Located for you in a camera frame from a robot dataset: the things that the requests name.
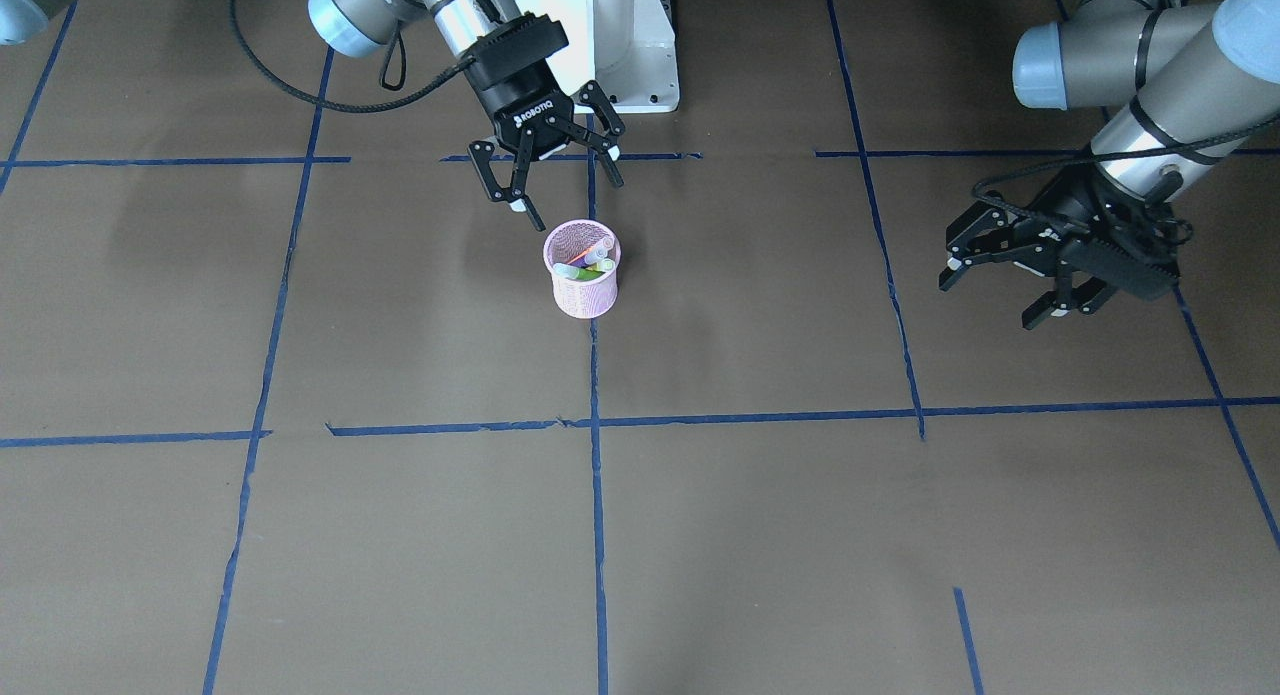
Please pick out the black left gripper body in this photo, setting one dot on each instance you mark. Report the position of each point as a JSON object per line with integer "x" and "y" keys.
{"x": 1062, "y": 211}

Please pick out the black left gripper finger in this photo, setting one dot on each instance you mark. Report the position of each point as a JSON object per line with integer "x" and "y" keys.
{"x": 984, "y": 234}
{"x": 1065, "y": 297}

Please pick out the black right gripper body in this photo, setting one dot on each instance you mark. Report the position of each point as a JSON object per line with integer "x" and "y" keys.
{"x": 518, "y": 105}

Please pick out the purple highlighter pen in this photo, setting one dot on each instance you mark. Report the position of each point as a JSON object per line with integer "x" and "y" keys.
{"x": 597, "y": 253}

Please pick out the green highlighter pen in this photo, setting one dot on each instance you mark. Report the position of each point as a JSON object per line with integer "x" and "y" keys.
{"x": 588, "y": 273}

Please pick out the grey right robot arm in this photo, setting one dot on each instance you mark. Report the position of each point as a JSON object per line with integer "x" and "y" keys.
{"x": 356, "y": 28}

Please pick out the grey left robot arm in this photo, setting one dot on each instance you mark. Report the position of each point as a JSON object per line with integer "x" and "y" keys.
{"x": 1188, "y": 84}

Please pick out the pink mesh pen holder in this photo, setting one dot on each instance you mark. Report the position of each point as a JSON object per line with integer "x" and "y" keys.
{"x": 583, "y": 300}

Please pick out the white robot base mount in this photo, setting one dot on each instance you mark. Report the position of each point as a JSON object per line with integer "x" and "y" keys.
{"x": 628, "y": 46}

